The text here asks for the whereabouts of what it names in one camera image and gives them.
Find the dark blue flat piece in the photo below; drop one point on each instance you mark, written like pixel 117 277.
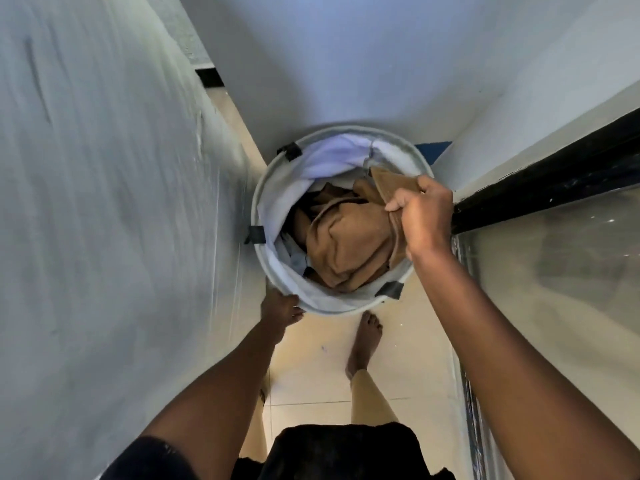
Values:
pixel 432 148

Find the person's right foot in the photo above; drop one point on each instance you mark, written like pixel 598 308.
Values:
pixel 365 339

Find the person's right forearm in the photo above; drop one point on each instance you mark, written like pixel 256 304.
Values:
pixel 500 369

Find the round white laundry basket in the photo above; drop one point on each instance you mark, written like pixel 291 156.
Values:
pixel 280 194

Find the person's left hand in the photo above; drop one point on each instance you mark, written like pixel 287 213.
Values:
pixel 280 314

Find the person's right hand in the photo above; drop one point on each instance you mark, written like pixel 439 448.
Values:
pixel 427 219

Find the brown garment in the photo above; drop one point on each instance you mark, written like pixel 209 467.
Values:
pixel 350 234

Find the light blue and white garment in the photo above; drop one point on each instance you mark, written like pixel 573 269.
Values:
pixel 295 257

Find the person's left forearm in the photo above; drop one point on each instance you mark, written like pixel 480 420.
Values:
pixel 215 394

